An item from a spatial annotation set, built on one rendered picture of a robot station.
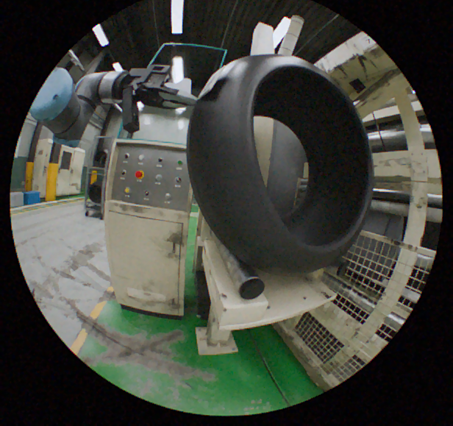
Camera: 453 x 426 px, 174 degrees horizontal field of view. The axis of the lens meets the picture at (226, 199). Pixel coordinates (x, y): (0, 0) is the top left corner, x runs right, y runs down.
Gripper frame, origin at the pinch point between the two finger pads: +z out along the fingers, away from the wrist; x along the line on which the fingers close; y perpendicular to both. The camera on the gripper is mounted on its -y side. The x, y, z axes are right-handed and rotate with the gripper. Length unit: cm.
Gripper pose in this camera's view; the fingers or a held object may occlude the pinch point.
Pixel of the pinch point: (193, 104)
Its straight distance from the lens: 33.7
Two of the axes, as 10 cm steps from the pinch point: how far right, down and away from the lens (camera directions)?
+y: 2.7, -9.6, -0.2
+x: -2.2, -0.9, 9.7
